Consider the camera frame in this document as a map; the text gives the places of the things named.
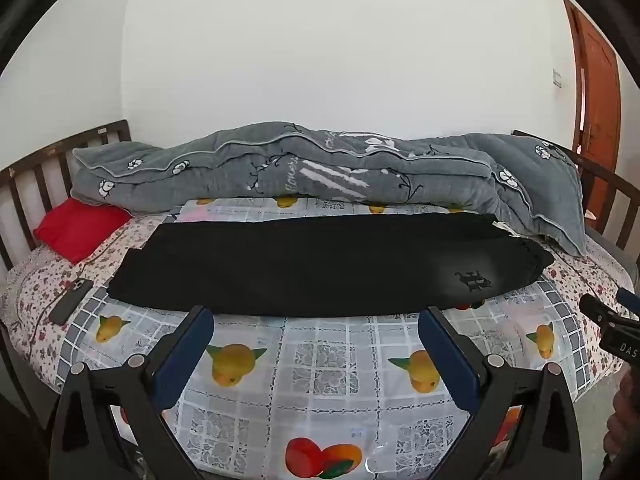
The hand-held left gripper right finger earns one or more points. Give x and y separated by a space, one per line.
445 355

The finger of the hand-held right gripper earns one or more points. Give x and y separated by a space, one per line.
630 302
602 312

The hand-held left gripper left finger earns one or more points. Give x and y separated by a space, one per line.
185 355

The black pants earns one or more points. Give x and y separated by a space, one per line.
310 265

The person's right hand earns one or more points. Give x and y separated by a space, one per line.
624 420

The black smartphone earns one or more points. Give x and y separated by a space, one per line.
72 301

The fruit-print checked cloth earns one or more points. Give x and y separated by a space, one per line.
320 360

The red pillow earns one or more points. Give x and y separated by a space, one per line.
80 227

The floral bedsheet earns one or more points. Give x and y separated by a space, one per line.
35 280

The grey flower-print quilt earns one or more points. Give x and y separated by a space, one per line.
280 170

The brown wooden door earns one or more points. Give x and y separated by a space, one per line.
597 90

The dark wooden bed frame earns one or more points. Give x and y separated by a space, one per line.
114 132

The wall light switch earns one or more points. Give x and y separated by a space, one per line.
556 77

